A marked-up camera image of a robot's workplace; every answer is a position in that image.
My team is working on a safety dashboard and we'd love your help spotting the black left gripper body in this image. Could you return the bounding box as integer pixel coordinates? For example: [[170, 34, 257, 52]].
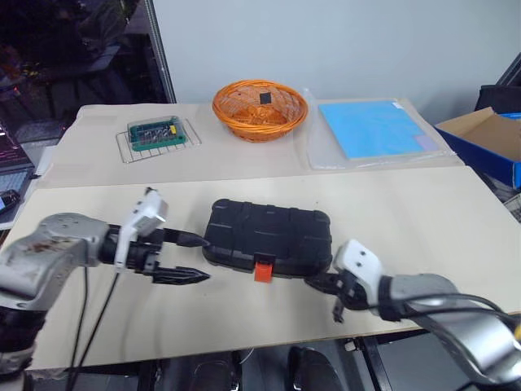
[[129, 228, 166, 284]]

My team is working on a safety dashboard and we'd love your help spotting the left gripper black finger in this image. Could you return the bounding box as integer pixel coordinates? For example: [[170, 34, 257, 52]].
[[162, 227, 212, 248], [152, 266, 212, 286]]

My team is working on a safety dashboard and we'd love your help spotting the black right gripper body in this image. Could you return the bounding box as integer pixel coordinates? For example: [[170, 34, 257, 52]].
[[325, 270, 370, 313]]

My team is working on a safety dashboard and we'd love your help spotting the black plastic case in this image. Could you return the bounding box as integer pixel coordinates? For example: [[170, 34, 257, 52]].
[[202, 198, 335, 283]]

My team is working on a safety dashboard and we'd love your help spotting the dark rounded shape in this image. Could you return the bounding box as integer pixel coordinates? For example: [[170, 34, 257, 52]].
[[287, 345, 339, 391]]

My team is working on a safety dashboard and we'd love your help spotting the green screwdriver bit box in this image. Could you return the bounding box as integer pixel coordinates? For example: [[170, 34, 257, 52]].
[[127, 115, 188, 152]]

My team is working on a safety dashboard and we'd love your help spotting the blue sheet in plastic sleeve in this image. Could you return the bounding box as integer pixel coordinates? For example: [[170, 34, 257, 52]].
[[304, 87, 457, 170]]

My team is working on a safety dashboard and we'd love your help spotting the orange wicker basket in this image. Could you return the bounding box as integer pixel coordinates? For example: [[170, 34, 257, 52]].
[[212, 79, 309, 143]]

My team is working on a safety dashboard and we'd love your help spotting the dark laptop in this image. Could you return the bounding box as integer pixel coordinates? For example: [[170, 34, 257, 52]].
[[0, 117, 36, 213]]

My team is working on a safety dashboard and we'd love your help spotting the blue sheet stack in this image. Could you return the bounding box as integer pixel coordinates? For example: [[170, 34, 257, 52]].
[[317, 99, 443, 160]]

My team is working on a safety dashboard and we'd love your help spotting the blue cardboard box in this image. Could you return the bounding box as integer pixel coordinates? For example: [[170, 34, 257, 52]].
[[433, 106, 521, 191]]

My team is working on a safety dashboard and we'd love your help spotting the black chair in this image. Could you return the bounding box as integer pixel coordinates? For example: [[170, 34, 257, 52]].
[[475, 84, 521, 113]]

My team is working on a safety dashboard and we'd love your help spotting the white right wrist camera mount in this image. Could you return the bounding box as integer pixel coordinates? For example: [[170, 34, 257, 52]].
[[332, 239, 384, 305]]

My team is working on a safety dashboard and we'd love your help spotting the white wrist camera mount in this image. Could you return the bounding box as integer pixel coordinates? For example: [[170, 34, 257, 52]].
[[332, 239, 384, 305], [114, 187, 169, 273]]

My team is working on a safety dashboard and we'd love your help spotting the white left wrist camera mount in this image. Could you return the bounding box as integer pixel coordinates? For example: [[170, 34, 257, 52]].
[[114, 187, 169, 273]]

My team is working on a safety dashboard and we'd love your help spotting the black table frame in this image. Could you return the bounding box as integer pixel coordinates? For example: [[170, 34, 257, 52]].
[[24, 329, 449, 391]]

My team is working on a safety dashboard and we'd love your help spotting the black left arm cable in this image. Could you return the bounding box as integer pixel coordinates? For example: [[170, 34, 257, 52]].
[[64, 264, 123, 388]]

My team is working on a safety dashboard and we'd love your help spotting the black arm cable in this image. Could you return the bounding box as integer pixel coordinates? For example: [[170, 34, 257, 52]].
[[401, 292, 521, 386], [64, 264, 123, 388]]

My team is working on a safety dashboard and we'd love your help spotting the green box on wire rack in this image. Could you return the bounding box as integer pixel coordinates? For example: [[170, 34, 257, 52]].
[[116, 117, 203, 164]]

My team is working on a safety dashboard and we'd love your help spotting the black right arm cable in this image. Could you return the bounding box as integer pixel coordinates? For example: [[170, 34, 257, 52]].
[[401, 292, 521, 386]]

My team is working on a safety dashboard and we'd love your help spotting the aluminium profile post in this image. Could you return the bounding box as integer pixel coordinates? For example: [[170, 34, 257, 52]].
[[144, 0, 177, 103]]

